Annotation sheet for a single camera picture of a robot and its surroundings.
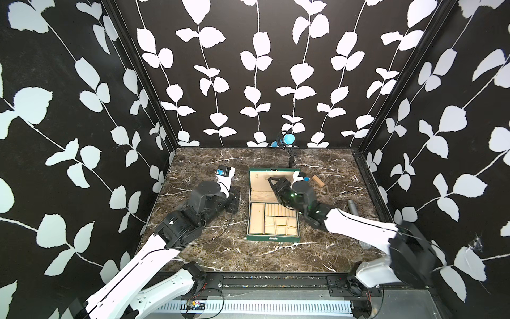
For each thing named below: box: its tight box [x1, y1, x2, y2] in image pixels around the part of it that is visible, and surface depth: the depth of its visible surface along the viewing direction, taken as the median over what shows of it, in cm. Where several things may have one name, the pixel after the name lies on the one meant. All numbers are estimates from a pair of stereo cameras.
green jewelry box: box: [246, 167, 301, 243], surface depth 89 cm
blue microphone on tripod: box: [270, 133, 296, 169], surface depth 94 cm
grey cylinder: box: [347, 199, 359, 216], surface depth 97 cm
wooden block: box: [311, 174, 326, 188], surface depth 109 cm
